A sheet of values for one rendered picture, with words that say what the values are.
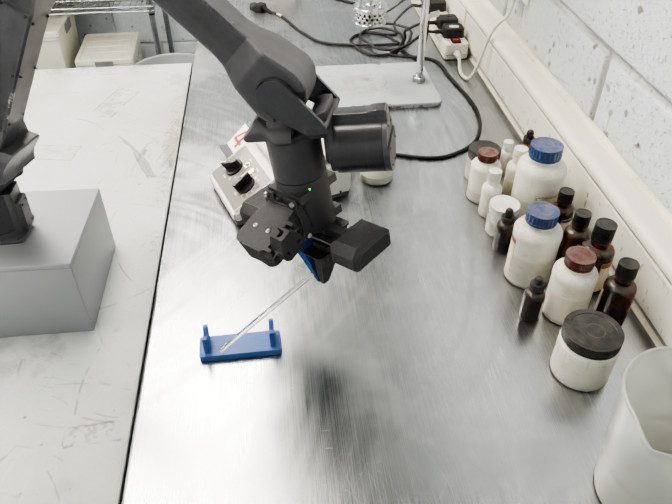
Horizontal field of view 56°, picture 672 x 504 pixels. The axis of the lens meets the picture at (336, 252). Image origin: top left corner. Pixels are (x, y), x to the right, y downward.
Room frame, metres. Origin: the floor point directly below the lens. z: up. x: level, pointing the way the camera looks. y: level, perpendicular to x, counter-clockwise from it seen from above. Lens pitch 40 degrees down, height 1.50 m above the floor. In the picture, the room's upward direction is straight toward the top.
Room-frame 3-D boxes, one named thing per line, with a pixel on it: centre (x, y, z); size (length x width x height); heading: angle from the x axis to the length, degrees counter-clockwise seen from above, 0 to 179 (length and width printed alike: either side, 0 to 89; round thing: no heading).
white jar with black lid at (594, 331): (0.49, -0.29, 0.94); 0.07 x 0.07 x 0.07
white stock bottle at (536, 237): (0.66, -0.27, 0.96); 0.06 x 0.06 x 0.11
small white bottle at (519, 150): (0.86, -0.29, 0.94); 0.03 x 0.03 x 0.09
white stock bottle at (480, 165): (0.85, -0.24, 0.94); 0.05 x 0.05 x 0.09
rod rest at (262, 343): (0.52, 0.12, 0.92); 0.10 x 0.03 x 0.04; 97
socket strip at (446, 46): (1.59, -0.26, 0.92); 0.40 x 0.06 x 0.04; 6
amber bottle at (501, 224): (0.72, -0.25, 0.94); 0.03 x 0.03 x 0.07
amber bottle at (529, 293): (0.58, -0.25, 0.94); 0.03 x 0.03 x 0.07
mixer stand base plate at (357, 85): (1.25, -0.06, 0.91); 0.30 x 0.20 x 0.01; 96
